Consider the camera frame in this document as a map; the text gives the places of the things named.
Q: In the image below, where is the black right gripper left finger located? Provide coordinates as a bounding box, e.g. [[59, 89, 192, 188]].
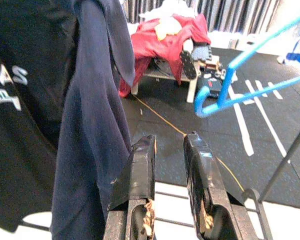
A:
[[102, 134, 157, 240]]

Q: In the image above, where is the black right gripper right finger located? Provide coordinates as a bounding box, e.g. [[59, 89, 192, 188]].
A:
[[183, 131, 247, 240]]

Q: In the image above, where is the navy knit sweater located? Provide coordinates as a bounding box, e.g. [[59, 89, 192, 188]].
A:
[[50, 0, 136, 240]]

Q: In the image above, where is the blue plastic hanger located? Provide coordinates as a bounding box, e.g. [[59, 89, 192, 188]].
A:
[[193, 6, 300, 119]]

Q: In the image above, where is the black metal clothes rack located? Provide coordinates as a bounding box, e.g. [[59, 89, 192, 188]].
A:
[[22, 116, 300, 240]]

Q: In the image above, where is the white wooden bench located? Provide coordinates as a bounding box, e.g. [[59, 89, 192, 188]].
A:
[[131, 56, 201, 104]]

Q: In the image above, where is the black box with red label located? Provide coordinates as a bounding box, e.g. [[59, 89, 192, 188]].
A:
[[198, 77, 226, 99]]

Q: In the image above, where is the black shoe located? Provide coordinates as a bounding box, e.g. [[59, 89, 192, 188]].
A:
[[179, 49, 197, 81]]

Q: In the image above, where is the black printed t-shirt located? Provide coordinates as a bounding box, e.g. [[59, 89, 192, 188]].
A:
[[0, 0, 84, 233]]

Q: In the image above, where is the grey knit cloth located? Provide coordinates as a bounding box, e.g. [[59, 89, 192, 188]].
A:
[[192, 44, 212, 61]]

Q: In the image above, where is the red cloth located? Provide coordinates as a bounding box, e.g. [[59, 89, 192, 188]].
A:
[[118, 13, 212, 99]]

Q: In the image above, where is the yellow cloth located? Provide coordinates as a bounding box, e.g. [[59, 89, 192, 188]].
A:
[[154, 16, 183, 41]]

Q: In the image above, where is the blue plastic bag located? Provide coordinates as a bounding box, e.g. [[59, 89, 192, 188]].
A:
[[277, 31, 300, 66]]

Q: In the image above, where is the striped curtain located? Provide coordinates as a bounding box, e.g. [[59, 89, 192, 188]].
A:
[[119, 0, 282, 35]]

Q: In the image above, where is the white cloth pile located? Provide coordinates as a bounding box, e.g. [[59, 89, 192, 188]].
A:
[[139, 0, 199, 22]]

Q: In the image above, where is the orange floor cord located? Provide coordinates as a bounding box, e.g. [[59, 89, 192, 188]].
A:
[[132, 94, 246, 193]]

